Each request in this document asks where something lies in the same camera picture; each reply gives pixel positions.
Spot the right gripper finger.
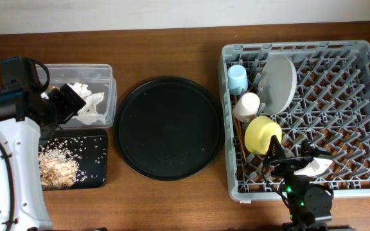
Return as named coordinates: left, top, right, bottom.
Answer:
left=300, top=141, right=324, bottom=157
left=265, top=135, right=286, bottom=164

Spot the gold snack wrapper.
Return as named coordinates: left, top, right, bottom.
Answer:
left=48, top=85, right=56, bottom=92

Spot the yellow bowl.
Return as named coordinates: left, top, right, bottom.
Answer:
left=244, top=116, right=283, bottom=155

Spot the white tissue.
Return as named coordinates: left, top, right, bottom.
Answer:
left=68, top=82, right=105, bottom=125

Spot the pink plastic cup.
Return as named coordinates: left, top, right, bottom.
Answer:
left=233, top=92, right=260, bottom=123

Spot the wooden chopstick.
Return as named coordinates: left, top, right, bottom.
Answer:
left=233, top=96, right=247, bottom=162
left=233, top=114, right=244, bottom=152

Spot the food scraps pile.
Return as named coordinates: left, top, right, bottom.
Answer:
left=38, top=137, right=107, bottom=190

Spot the grey round plate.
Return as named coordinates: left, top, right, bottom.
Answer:
left=258, top=55, right=297, bottom=116

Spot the blue plastic cup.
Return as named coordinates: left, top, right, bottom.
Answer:
left=227, top=65, right=248, bottom=96

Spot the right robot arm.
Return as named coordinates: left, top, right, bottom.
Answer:
left=261, top=135, right=334, bottom=231

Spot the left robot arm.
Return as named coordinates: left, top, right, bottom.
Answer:
left=0, top=57, right=85, bottom=230

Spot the clear plastic waste bin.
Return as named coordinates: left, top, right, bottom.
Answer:
left=46, top=64, right=117, bottom=129

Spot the grey plastic dishwasher rack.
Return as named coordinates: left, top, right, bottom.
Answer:
left=218, top=40, right=370, bottom=203

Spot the black rectangular tray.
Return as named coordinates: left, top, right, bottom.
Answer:
left=38, top=128, right=109, bottom=191

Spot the black round serving tray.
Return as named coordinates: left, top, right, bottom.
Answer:
left=113, top=76, right=224, bottom=181

